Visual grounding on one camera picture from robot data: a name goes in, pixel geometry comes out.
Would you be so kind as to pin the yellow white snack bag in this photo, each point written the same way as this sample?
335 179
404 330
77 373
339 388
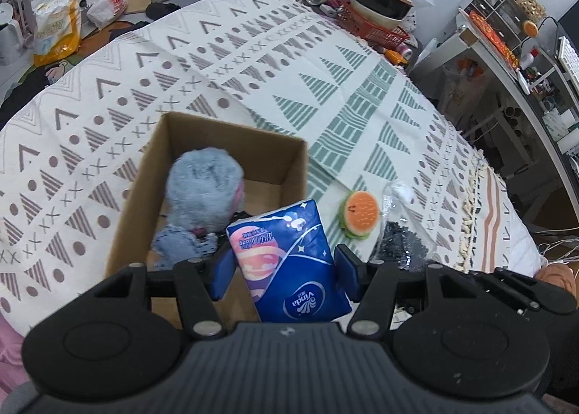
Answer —
57 27

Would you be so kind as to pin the orange patterned tray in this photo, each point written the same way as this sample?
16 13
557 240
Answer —
481 23

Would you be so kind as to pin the white desk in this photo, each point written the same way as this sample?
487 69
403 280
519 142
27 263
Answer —
467 36

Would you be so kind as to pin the patterned fringed blanket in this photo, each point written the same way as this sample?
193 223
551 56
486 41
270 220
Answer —
71 154

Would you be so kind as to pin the brown cardboard box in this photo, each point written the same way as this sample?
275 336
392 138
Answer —
274 176

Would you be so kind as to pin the small drawer organizer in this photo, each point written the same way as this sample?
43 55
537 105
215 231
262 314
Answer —
505 16

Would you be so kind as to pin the white red plastic bag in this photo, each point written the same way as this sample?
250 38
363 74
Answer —
104 12

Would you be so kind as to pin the grey pink plush toy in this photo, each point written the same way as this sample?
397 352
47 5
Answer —
204 189

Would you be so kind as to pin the blue tissue pack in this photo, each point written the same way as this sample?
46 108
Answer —
288 266

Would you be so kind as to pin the white keyboard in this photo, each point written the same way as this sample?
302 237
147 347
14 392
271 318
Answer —
569 60

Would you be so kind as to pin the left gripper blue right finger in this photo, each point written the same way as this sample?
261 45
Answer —
372 286

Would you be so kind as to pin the white crumpled soft ball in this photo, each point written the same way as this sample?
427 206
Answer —
403 191

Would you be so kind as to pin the black beads plastic bag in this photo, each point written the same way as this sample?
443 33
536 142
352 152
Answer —
402 238

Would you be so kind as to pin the black clothes on floor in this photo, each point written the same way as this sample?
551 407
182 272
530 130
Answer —
158 10

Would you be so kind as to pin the brown cushion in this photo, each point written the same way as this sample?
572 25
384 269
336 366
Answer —
559 275

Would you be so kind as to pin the white kettle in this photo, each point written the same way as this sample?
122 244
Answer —
11 40

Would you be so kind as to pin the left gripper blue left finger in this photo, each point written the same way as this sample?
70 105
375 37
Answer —
199 284

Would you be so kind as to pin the orange burger plush toy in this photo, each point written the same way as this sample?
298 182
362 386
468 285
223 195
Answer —
359 214

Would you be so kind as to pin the pink bed sheet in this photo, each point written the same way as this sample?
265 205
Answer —
12 371

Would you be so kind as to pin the red plastic basket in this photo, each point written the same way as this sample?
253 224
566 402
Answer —
353 22

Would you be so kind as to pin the black cream retro appliance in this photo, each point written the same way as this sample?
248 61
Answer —
386 14

